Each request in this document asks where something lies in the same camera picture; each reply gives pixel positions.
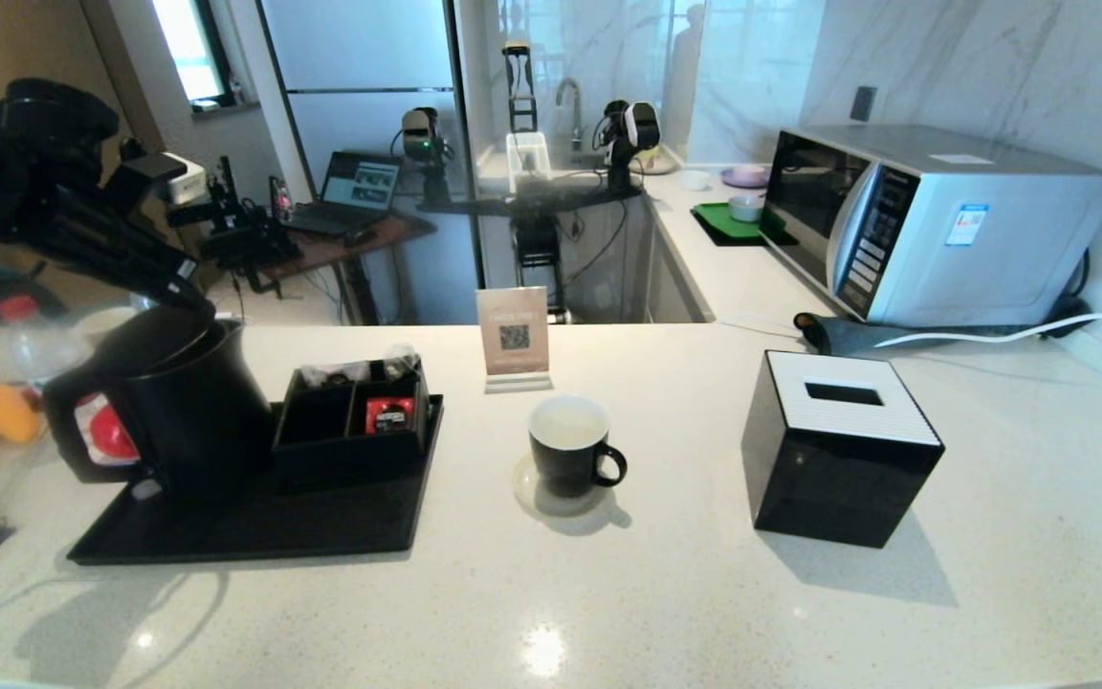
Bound black electric kettle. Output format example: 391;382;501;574
42;304;275;506

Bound brown paper cup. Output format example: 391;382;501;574
73;306;143;345

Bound water bottle red cap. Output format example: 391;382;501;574
0;295;85;380

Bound red toy apple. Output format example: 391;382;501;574
90;402;143;462

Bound white sugar sachets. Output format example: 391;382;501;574
303;364;372;387

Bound black laptop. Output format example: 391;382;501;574
288;151;405;238

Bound orange toy fruit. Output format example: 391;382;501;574
0;383;43;443

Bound wooden desk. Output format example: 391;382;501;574
259;212;438;326

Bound window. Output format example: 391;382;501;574
151;0;236;108

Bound black compartment organizer box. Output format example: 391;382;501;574
273;359;433;485

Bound red coffee sachet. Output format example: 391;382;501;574
366;397;416;433

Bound black serving tray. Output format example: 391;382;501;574
68;394;445;564

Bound grey refrigerator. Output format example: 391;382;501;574
257;0;480;326

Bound QR code sign stand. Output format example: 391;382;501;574
476;286;554;395

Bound white dish rack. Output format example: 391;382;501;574
506;132;553;192

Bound white saucer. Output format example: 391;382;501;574
513;454;609;519

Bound chrome kitchen faucet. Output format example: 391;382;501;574
556;78;586;152

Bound black mug white inside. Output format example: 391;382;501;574
528;394;628;499

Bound green tray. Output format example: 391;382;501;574
690;201;797;248

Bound black tissue box white lid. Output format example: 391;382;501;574
740;350;944;548

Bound silver microwave oven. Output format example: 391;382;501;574
760;124;1102;328

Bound tall black frame stand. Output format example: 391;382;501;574
501;40;540;135

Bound white power cable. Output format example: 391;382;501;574
874;295;1102;349

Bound black power cable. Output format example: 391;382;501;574
1039;251;1102;332

